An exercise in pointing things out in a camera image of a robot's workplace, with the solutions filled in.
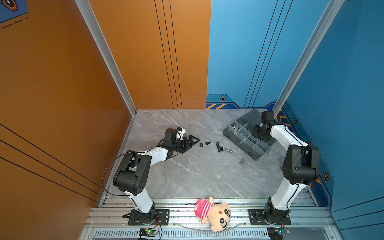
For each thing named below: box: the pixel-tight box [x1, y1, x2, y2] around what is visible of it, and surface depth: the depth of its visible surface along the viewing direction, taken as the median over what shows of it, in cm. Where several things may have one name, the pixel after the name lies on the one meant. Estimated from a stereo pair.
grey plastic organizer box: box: [223, 109, 277, 162], surface depth 104 cm
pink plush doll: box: [193, 196, 232, 232], surface depth 71 cm
